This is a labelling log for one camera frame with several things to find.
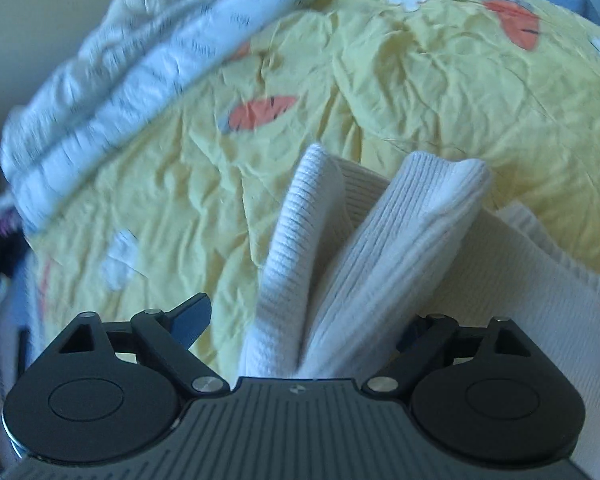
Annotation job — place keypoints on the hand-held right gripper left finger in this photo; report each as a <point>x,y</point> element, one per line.
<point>190,321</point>

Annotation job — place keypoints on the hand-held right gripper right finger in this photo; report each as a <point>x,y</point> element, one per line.
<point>432,332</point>

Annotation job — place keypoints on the white knit sweater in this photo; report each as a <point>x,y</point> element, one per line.
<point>380,240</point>

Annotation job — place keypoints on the yellow carrot print bedsheet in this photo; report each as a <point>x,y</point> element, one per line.
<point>430,85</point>

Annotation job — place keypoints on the white script print quilt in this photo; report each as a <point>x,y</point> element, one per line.
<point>130,75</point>

